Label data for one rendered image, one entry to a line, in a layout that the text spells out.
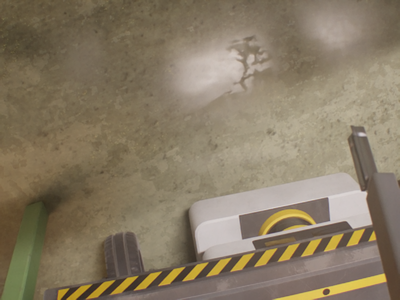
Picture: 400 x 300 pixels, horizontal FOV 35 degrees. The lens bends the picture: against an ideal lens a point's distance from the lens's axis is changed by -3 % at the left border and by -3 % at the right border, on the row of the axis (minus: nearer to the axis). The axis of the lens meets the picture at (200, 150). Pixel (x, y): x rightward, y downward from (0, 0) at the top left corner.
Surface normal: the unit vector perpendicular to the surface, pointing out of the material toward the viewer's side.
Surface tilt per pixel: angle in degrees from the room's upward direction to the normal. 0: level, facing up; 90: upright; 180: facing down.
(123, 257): 62
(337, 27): 0
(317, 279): 0
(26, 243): 90
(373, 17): 0
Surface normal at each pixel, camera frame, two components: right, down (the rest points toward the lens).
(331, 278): 0.14, 0.32
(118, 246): -0.11, -0.84
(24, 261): -0.29, -0.89
